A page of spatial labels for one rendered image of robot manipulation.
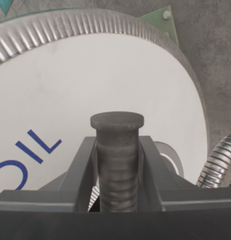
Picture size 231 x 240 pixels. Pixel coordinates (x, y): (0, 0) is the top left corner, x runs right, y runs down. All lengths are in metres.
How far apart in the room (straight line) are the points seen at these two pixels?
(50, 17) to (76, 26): 0.05
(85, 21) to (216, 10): 0.66
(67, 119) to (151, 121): 0.25
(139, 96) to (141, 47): 0.12
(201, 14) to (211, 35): 0.10
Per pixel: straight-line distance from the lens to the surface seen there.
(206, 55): 0.96
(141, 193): 0.88
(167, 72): 0.54
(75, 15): 0.33
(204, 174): 0.18
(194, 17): 0.93
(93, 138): 0.15
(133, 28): 0.43
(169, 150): 0.58
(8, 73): 0.27
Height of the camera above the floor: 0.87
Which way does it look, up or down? 31 degrees down
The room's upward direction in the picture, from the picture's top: 133 degrees counter-clockwise
